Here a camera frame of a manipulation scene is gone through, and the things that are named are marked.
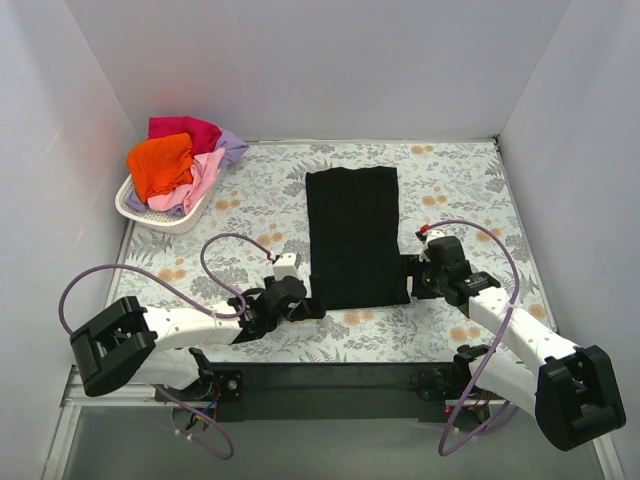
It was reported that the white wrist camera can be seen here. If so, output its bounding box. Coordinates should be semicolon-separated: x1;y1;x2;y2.
416;225;446;262
272;253;301;281

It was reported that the orange t shirt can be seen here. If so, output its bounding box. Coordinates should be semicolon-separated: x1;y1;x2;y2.
126;133;194;203

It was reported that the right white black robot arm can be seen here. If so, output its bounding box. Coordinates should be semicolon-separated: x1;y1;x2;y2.
408;230;626;451

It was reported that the black t shirt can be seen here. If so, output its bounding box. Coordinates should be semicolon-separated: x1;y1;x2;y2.
305;166;410;310

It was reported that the magenta t shirt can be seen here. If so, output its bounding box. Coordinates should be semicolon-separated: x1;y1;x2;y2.
148;116;222;155

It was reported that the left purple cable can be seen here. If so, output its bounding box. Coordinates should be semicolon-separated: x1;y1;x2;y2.
57;232;276;460

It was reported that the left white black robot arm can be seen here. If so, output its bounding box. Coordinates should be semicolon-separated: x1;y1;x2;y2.
70;276;326;400

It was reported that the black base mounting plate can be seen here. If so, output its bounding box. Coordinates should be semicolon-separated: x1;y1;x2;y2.
166;362;470;422

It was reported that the floral patterned table mat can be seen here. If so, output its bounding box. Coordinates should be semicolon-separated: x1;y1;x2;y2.
110;142;555;363

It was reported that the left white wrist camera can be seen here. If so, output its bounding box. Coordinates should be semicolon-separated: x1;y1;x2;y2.
272;253;301;281

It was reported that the aluminium frame rail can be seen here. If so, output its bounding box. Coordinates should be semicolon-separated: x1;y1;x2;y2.
62;366;157;407

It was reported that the lavender t shirt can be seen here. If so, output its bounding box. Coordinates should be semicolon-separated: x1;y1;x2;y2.
216;128;249;169

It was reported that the pink t shirt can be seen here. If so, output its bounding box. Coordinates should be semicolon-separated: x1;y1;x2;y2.
147;148;226;217

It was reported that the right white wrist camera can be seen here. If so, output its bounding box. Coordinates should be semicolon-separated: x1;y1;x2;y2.
416;225;446;262

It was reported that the white plastic laundry basket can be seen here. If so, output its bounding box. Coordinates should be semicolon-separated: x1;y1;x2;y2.
115;176;212;234

